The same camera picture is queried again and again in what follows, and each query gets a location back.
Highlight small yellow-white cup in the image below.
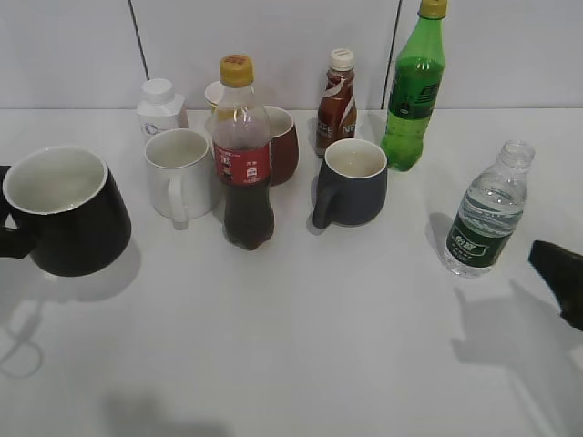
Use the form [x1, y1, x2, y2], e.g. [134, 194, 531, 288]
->
[204, 81, 224, 113]

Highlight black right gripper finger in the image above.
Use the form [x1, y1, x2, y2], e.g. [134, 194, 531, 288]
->
[528, 240, 582, 330]

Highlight black ceramic mug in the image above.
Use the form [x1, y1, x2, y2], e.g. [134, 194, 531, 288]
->
[1, 146, 131, 277]

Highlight clear water bottle green label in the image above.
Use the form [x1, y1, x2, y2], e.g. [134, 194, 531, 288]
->
[443, 140, 535, 278]

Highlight cola bottle yellow cap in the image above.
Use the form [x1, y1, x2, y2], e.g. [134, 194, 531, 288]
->
[212, 54, 274, 250]

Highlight dark red ceramic mug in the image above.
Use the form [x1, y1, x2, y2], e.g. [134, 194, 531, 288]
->
[264, 106, 299, 186]

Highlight white ceramic mug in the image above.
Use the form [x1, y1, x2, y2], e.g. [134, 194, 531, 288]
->
[144, 128, 220, 230]

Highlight green soda bottle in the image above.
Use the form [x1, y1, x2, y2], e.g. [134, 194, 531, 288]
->
[381, 0, 447, 172]

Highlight brown coffee drink bottle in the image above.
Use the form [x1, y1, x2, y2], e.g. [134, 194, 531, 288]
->
[315, 48, 357, 157]

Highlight white plastic milk bottle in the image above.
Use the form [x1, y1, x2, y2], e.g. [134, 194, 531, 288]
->
[137, 78, 189, 142]

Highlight dark grey ceramic mug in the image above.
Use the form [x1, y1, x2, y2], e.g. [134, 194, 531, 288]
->
[312, 138, 388, 229]

